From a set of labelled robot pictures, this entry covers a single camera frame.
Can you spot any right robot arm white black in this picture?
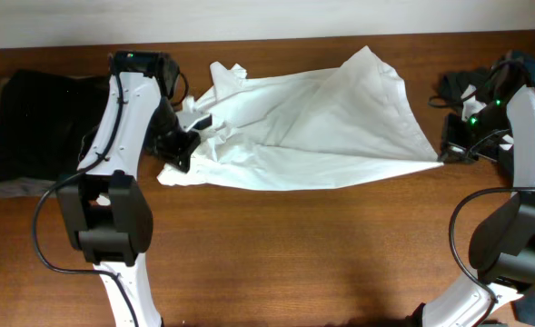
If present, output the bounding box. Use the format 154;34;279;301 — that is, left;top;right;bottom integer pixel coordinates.
404;51;535;327

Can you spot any white robot print t-shirt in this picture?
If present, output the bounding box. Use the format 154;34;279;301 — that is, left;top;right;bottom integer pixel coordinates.
157;47;439;191

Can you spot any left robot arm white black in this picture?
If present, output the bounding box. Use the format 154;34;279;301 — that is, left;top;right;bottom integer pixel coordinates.
56;51;212;326

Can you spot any black t-shirt with white letters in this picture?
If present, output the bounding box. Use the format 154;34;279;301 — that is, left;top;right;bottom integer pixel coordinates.
428;51;535;120

